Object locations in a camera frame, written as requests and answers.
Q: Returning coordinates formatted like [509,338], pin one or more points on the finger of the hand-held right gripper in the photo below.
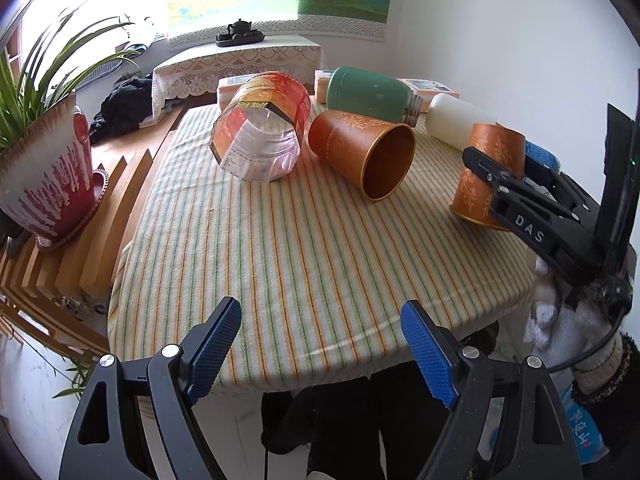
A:
[555,185]
[530,220]

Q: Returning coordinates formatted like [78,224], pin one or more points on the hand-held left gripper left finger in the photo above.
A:
[215,352]

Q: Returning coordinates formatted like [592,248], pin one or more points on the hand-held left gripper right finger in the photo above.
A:
[430,355]

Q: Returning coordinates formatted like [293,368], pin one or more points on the orange patterned cup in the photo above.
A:
[340,140]
[495,145]

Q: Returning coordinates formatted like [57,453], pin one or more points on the person's right forearm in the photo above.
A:
[605,375]

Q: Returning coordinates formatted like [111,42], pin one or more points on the person's right hand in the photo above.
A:
[570,330]

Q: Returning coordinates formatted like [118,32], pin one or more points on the dark clothing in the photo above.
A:
[350,425]

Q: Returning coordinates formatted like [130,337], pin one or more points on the white plastic bottle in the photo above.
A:
[450,117]

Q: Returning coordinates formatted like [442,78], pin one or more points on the striped tablecloth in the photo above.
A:
[300,260]

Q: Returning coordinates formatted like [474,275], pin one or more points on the small green plant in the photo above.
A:
[80,370]

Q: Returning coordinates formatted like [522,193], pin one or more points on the wooden slatted bench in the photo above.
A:
[85,255]

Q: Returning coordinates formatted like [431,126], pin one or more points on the blue white packet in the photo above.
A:
[585,430]

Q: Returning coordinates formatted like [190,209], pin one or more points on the green thermos bottle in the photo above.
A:
[370,92]

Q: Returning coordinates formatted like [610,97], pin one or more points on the clear plastic bottle orange label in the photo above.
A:
[260,150]

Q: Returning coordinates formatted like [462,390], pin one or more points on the red pot saucer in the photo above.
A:
[98,180]

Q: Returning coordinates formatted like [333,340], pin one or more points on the red white plant pot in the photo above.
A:
[45,170]

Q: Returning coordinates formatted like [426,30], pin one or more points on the black cloth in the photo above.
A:
[125,105]

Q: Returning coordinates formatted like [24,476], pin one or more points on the lace covered side table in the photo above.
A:
[240,62]

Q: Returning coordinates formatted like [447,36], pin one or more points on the black tea tray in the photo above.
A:
[240,40]

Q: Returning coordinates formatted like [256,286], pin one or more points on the black teapot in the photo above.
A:
[240,26]

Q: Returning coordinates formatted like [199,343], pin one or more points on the green leafy plant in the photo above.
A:
[15,90]

